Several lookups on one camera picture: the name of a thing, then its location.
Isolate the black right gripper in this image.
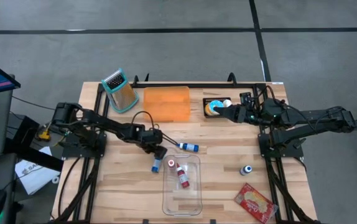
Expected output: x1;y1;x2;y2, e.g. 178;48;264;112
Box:
213;105;257;124

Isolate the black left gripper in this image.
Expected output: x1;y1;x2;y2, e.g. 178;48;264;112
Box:
141;129;179;147

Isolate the blue frosted toy donut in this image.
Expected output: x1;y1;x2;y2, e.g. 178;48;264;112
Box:
204;99;226;116

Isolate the black donut tray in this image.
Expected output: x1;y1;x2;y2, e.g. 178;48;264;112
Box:
202;97;233;119

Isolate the orange plastic cutting board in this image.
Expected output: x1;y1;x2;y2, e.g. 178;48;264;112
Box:
142;86;191;123

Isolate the clear plastic bin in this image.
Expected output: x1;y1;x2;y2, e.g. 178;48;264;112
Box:
162;154;203;217

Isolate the teal metal box grater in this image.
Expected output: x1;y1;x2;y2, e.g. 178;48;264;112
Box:
100;67;140;114

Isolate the red snack packet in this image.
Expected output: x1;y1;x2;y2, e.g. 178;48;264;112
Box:
233;182;279;224

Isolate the black stand base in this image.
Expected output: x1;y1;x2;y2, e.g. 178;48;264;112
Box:
3;113;65;172

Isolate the white printed paper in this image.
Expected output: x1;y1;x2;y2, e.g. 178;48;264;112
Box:
14;146;62;196

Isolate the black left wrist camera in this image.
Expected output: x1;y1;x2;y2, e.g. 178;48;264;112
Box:
149;144;169;160

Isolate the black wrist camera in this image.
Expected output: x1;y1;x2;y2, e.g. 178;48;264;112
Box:
239;91;254;108
149;144;169;160

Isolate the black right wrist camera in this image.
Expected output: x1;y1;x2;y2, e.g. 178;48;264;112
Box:
239;91;254;108

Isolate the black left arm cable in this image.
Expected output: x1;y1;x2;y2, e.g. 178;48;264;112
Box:
131;110;160;130

